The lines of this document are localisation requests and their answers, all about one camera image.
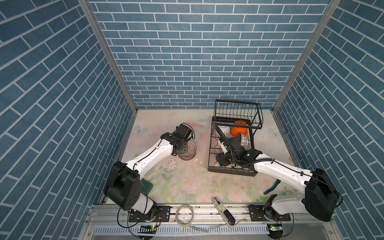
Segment black silver handheld scanner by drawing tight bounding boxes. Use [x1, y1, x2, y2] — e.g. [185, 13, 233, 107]
[212, 197, 236, 227]

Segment aluminium corner post left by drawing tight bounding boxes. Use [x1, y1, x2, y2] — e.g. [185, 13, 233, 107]
[78, 0, 138, 114]

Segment black wire dish rack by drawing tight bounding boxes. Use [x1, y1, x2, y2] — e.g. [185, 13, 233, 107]
[208, 99, 264, 177]

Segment blue triangle patterned bowl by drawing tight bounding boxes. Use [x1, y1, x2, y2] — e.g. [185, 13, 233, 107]
[236, 133, 249, 148]

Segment green handled pliers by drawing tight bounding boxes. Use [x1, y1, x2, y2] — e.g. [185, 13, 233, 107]
[263, 180, 281, 195]

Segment green patterned ceramic bowl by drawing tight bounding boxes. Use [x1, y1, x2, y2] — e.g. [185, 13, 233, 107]
[218, 126, 232, 138]

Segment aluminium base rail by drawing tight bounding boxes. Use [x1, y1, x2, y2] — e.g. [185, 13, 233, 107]
[79, 203, 338, 240]

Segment dark green sponge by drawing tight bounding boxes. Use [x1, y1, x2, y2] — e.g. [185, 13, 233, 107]
[141, 179, 154, 196]

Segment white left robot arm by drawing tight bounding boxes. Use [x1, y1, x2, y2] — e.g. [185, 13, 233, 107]
[103, 123, 195, 220]

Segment orange plastic bowl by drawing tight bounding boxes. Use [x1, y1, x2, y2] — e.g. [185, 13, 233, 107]
[231, 121, 248, 137]

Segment red striped ceramic bowl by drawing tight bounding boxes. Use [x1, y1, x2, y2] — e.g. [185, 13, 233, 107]
[178, 141, 197, 161]

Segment coiled clear cable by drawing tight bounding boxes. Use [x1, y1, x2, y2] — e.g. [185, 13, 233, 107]
[174, 204, 195, 226]

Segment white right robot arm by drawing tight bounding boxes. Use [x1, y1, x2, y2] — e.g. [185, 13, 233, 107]
[216, 138, 341, 222]

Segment aluminium corner post right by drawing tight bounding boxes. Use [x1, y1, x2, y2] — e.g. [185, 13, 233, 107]
[272, 0, 341, 115]

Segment aluminium corner post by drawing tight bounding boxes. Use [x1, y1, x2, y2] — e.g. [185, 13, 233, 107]
[78, 0, 138, 114]
[272, 0, 341, 115]

